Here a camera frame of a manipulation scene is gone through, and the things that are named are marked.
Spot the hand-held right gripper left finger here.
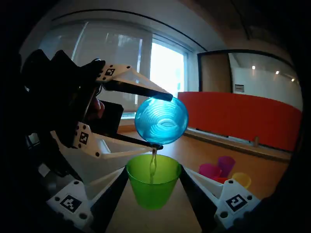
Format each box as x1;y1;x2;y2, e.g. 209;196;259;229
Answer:
45;167;129;233

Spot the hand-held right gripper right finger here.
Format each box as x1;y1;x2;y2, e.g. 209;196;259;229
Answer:
180;164;261;231

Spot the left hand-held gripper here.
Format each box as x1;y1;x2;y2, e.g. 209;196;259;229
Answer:
20;49;173;167

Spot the blue plastic cup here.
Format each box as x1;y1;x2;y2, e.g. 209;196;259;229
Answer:
134;95;189;146

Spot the green plastic cup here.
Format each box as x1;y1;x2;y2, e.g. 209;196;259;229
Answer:
126;155;182;210

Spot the person's left hand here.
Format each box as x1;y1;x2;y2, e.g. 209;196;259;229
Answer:
88;97;105;120

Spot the yellow plastic cup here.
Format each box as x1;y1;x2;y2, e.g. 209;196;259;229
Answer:
231;172;251;190

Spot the purple plastic cup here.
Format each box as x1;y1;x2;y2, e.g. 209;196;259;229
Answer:
217;156;236;178

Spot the pink plastic cup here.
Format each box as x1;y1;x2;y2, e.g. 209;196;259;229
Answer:
199;163;222;180

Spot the red desk screen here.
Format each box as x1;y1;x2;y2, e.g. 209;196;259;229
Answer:
177;91;302;153

